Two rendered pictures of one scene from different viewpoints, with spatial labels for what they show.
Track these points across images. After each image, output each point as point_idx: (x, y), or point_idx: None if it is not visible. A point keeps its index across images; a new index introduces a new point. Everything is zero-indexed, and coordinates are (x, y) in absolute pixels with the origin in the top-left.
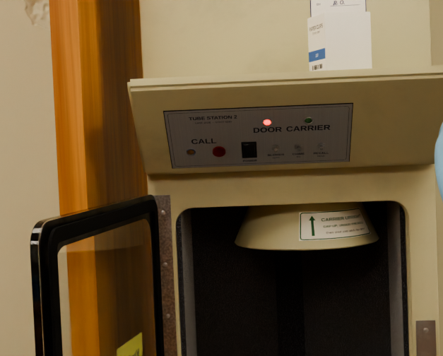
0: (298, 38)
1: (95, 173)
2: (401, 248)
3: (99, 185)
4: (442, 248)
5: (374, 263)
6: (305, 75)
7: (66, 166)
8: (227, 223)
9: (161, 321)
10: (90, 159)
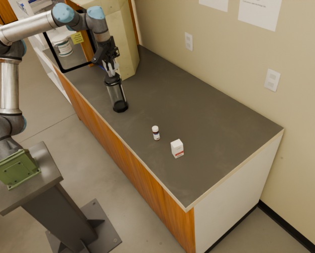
0: None
1: (74, 4)
2: None
3: (77, 5)
4: (172, 20)
5: None
6: (72, 0)
7: (66, 4)
8: None
9: (87, 29)
10: (70, 2)
